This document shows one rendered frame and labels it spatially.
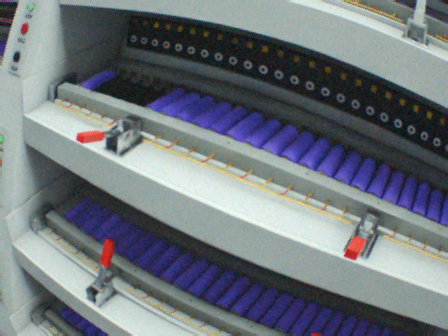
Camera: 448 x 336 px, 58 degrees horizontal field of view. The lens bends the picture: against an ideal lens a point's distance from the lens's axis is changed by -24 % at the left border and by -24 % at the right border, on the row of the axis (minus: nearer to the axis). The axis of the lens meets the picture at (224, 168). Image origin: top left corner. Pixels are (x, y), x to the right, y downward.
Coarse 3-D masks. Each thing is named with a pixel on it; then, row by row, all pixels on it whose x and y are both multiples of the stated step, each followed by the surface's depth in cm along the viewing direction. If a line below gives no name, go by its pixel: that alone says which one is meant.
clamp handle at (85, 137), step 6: (120, 126) 50; (84, 132) 45; (90, 132) 46; (96, 132) 46; (102, 132) 47; (108, 132) 48; (114, 132) 49; (120, 132) 50; (78, 138) 44; (84, 138) 44; (90, 138) 45; (96, 138) 46; (102, 138) 47
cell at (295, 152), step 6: (306, 132) 54; (300, 138) 53; (306, 138) 53; (312, 138) 54; (294, 144) 52; (300, 144) 52; (306, 144) 52; (312, 144) 54; (288, 150) 50; (294, 150) 51; (300, 150) 51; (306, 150) 52; (282, 156) 50; (288, 156) 49; (294, 156) 50; (300, 156) 51; (294, 162) 50
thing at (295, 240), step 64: (64, 64) 61; (192, 64) 63; (64, 128) 54; (384, 128) 54; (128, 192) 50; (192, 192) 46; (256, 192) 47; (256, 256) 45; (320, 256) 41; (384, 256) 40
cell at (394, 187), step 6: (396, 174) 49; (402, 174) 49; (390, 180) 49; (396, 180) 48; (402, 180) 49; (390, 186) 47; (396, 186) 47; (390, 192) 46; (396, 192) 46; (384, 198) 45; (390, 198) 45; (396, 198) 46
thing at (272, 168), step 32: (64, 96) 58; (96, 96) 56; (160, 128) 52; (192, 128) 51; (192, 160) 49; (224, 160) 50; (256, 160) 48; (320, 192) 46; (352, 192) 45; (384, 224) 43; (416, 224) 41
